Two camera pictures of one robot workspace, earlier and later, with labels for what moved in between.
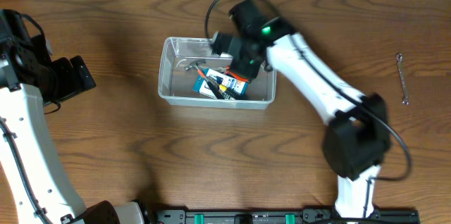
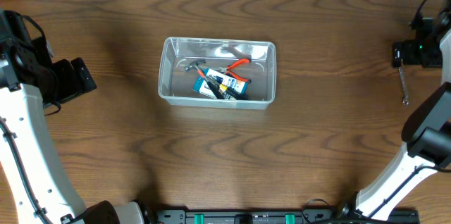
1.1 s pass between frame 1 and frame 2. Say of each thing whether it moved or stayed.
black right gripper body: moved
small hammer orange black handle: stayed
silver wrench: stayed
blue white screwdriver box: stayed
